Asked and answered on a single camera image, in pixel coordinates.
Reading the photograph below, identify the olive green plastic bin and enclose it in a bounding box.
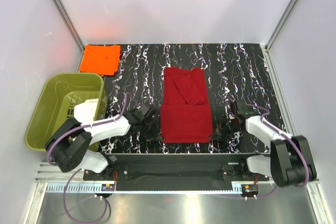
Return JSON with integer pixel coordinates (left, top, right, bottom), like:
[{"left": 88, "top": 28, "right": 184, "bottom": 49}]
[{"left": 25, "top": 73, "right": 108, "bottom": 152}]

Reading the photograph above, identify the left orange connector block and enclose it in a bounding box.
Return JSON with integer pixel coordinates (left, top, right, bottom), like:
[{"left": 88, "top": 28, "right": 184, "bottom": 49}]
[{"left": 101, "top": 184, "right": 115, "bottom": 191}]

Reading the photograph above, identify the red t shirt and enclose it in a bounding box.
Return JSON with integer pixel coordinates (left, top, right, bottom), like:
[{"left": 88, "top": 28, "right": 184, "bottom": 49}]
[{"left": 161, "top": 67, "right": 213, "bottom": 144}]

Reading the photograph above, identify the aluminium frame rail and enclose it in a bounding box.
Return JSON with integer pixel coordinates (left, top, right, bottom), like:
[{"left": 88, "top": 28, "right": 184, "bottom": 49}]
[{"left": 35, "top": 156, "right": 268, "bottom": 181}]

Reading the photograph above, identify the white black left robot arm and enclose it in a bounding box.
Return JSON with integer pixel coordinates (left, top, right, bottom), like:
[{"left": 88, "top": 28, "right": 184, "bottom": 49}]
[{"left": 45, "top": 104, "right": 158, "bottom": 180}]

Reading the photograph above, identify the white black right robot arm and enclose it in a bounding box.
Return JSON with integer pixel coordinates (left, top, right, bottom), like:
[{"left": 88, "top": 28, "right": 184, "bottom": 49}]
[{"left": 211, "top": 101, "right": 317, "bottom": 187}]

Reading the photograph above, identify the folded orange t shirt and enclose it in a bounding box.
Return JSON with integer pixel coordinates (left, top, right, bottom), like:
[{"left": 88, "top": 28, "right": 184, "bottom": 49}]
[{"left": 79, "top": 45, "right": 121, "bottom": 76}]

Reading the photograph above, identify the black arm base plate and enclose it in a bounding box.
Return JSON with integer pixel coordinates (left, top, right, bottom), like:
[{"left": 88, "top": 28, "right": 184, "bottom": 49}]
[{"left": 83, "top": 154, "right": 269, "bottom": 194}]

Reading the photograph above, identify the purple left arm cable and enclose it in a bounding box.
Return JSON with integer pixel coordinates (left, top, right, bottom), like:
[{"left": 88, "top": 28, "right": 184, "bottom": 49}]
[{"left": 47, "top": 92, "right": 139, "bottom": 222}]

